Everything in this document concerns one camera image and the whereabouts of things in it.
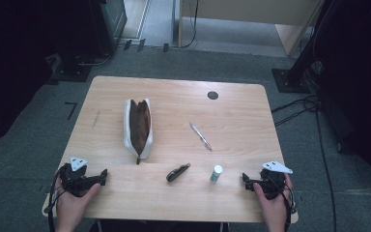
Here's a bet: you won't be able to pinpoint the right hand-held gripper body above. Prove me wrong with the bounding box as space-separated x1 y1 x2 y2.
253 160 294 201

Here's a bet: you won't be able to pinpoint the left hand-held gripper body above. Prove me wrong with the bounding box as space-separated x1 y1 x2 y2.
58 156 93 198

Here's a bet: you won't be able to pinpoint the small white-capped green tube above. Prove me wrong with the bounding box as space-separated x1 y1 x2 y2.
209 164 224 184

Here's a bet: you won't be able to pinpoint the white pencil case brown lining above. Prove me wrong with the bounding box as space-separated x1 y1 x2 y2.
123 98 155 165

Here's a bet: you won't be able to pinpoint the silver pen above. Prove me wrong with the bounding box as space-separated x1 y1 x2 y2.
188 121 214 153

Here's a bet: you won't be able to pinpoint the person's left hand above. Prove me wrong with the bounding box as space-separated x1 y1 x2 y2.
55 183 101 226

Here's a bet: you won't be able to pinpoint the person's right hand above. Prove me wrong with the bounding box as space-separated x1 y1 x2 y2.
252 173 294 228

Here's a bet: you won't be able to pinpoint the black metal stand with base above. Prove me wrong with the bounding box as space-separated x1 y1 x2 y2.
271 0 339 95

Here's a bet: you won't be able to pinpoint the dark curtain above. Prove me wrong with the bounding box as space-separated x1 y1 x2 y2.
0 0 57 152

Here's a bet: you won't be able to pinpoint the black cabinet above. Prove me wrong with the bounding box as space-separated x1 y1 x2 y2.
88 0 128 57

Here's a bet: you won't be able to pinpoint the light wooden furniture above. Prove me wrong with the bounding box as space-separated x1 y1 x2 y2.
177 0 325 58

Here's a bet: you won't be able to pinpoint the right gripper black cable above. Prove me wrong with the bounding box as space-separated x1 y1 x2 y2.
269 175 298 232

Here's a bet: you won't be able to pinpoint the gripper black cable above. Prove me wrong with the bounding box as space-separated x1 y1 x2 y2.
269 175 298 232
46 165 71 232

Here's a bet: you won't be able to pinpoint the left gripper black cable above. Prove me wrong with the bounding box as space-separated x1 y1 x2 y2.
46 165 71 232

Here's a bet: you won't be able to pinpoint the long black floor cable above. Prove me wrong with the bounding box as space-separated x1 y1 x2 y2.
314 109 338 232

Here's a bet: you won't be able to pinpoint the black looped floor cables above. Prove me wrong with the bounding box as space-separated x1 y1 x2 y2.
270 94 322 128

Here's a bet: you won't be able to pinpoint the black stand base plate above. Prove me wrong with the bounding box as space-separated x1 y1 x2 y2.
48 53 94 83

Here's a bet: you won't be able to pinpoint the black hanging cable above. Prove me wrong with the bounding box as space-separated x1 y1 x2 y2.
182 0 201 50

